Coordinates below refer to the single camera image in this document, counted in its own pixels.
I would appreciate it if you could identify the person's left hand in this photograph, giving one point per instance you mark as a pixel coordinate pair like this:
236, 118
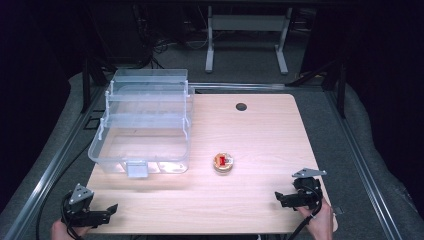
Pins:
65, 231

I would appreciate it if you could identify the person's right hand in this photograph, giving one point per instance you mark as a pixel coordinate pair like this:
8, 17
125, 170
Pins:
320, 222

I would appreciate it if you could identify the long metal floor rail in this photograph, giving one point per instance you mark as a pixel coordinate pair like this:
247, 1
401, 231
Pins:
363, 166
50, 173

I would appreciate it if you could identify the short metal floor rail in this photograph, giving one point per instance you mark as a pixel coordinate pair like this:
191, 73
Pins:
240, 86

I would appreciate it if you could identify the grey metal desk frame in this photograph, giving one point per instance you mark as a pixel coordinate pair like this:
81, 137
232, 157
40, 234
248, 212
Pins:
246, 23

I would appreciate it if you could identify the black metal stand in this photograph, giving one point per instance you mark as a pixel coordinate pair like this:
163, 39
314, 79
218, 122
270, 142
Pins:
333, 76
87, 83

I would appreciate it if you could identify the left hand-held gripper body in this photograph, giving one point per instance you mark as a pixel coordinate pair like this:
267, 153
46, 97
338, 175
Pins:
79, 203

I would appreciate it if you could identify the clear plastic tiered storage box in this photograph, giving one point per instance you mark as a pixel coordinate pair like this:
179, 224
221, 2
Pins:
146, 146

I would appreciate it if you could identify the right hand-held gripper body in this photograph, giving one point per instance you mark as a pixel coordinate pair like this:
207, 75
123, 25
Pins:
307, 188

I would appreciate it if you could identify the grey tape strip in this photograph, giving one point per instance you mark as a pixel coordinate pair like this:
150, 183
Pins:
338, 210

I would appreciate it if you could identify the small round gold tin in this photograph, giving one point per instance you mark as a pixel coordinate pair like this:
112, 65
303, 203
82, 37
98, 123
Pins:
223, 162

